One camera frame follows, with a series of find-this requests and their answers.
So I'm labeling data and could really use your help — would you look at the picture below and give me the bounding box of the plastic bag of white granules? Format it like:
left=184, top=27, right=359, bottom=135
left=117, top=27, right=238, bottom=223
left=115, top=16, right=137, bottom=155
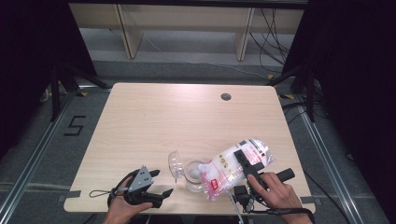
left=199, top=137, right=276, bottom=202

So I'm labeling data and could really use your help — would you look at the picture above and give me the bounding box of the thin white floor cable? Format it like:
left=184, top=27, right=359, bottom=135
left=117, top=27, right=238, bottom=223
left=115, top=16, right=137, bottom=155
left=145, top=36, right=269, bottom=79

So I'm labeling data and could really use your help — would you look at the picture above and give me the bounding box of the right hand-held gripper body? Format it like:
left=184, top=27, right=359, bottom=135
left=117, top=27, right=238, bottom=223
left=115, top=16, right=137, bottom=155
left=233, top=164, right=296, bottom=215

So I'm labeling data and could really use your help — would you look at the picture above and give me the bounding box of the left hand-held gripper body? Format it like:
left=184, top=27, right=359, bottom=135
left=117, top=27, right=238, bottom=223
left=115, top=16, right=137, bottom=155
left=123, top=164, right=164, bottom=209

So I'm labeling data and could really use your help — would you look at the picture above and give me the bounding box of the white braided cable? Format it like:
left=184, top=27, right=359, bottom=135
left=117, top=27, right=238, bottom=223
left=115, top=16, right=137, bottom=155
left=229, top=189, right=245, bottom=224

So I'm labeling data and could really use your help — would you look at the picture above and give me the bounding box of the long black floor cable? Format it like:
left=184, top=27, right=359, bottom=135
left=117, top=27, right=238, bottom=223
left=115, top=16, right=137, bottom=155
left=303, top=170, right=354, bottom=224

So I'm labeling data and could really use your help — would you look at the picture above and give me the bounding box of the black curtain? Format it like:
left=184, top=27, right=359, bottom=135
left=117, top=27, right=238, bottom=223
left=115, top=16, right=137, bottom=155
left=0, top=0, right=97, bottom=160
left=281, top=0, right=396, bottom=223

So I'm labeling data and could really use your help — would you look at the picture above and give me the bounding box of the metal floor rail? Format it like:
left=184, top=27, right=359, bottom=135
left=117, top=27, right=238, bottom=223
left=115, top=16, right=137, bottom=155
left=294, top=102, right=362, bottom=224
left=0, top=92, right=78, bottom=217

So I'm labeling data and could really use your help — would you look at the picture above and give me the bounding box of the person's right hand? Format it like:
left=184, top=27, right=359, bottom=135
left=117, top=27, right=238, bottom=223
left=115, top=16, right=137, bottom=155
left=247, top=172, right=303, bottom=219

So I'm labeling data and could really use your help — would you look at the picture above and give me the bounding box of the clear jar with hinged lid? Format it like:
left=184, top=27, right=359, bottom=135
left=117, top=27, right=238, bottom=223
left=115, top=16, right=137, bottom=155
left=167, top=149, right=213, bottom=194

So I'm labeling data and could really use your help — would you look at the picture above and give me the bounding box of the bundle of black cables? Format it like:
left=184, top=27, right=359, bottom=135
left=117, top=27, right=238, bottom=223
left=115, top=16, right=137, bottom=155
left=248, top=8, right=297, bottom=76

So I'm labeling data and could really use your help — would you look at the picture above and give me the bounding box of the thin black lanyard loop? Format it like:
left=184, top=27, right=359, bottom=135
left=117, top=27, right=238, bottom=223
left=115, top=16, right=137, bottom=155
left=89, top=189, right=115, bottom=199

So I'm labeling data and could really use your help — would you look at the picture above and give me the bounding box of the light wooden shelf unit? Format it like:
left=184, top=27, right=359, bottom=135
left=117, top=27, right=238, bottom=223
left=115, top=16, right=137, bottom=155
left=68, top=3, right=305, bottom=62

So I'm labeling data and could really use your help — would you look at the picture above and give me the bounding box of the person's left hand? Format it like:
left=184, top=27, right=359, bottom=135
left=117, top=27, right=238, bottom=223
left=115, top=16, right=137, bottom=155
left=104, top=177, right=154, bottom=224

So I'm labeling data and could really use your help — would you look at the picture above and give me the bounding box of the black metal stand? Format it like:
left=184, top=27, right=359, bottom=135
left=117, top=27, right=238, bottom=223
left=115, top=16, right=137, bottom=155
left=266, top=63, right=316, bottom=123
left=50, top=61, right=110, bottom=123

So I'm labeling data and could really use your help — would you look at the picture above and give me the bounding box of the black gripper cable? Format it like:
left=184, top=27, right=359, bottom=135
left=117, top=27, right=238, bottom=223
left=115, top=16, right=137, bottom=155
left=250, top=206, right=315, bottom=224
left=106, top=169, right=139, bottom=209

